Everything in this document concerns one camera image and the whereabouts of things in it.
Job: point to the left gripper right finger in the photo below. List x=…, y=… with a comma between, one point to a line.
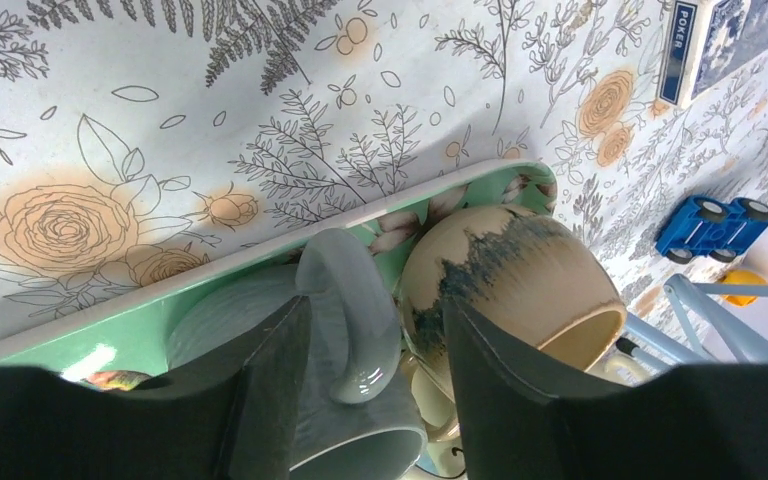
x=525, y=415

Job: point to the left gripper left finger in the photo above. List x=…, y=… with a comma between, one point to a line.
x=229, y=414

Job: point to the grey blue mug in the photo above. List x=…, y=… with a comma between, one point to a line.
x=357, y=418

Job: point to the beige mug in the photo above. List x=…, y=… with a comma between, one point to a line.
x=527, y=273

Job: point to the cream mug green inside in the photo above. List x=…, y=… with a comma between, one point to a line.
x=437, y=410

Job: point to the blue tripod stand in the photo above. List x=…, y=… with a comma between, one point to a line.
x=662, y=329

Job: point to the green floral tray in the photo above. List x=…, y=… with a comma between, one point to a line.
x=130, y=332

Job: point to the orange toy block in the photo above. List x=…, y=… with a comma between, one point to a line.
x=741, y=277

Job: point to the blue toy car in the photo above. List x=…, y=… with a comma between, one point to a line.
x=702, y=226

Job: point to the floral tablecloth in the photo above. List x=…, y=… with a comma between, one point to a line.
x=141, y=139

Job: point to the playing card deck box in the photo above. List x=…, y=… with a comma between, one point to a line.
x=706, y=41

